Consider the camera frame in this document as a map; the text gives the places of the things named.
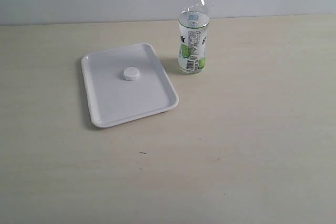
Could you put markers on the white bottle cap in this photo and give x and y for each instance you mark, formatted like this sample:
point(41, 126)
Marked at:
point(131, 73)

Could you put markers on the clear plastic drink bottle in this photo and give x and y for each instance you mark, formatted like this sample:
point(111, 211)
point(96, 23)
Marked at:
point(193, 24)

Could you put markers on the white plastic tray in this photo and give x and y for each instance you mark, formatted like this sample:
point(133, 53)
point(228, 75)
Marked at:
point(112, 100)

